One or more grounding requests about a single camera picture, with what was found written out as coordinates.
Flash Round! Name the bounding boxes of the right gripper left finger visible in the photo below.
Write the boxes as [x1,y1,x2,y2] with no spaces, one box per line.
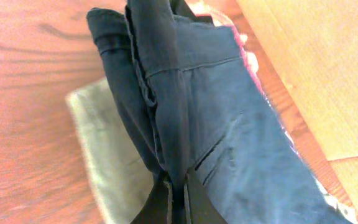
[131,179,173,224]

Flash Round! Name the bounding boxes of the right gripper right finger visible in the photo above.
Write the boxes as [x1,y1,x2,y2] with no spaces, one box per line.
[184,168,227,224]

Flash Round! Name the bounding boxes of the navy blue shorts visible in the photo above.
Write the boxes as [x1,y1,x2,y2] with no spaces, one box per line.
[86,1,346,223]

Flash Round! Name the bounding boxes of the khaki beige shorts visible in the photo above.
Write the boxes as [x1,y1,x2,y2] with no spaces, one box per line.
[66,78,154,223]

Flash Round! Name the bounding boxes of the red garment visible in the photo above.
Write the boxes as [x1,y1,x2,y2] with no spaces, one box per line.
[194,12,310,162]

